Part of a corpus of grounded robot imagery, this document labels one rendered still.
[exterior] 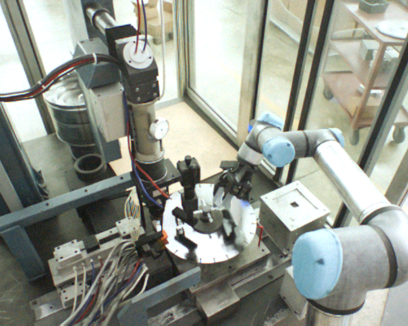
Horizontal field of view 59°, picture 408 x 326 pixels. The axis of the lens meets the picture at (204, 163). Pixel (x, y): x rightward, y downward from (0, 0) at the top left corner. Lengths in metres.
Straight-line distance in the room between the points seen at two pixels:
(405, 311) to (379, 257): 1.65
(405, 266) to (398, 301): 1.63
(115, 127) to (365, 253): 0.59
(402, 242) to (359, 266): 0.09
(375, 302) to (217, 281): 1.28
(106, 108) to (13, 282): 0.82
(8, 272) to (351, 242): 1.17
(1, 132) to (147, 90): 0.71
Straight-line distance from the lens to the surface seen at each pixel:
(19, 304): 1.41
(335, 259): 0.66
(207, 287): 1.21
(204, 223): 1.19
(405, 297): 2.38
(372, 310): 2.29
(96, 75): 0.84
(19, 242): 1.28
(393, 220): 0.77
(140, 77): 0.75
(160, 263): 1.20
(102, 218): 1.42
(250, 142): 1.06
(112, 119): 0.86
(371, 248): 0.69
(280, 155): 0.95
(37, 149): 1.95
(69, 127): 1.60
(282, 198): 1.38
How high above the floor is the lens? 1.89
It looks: 42 degrees down
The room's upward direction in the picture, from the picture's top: straight up
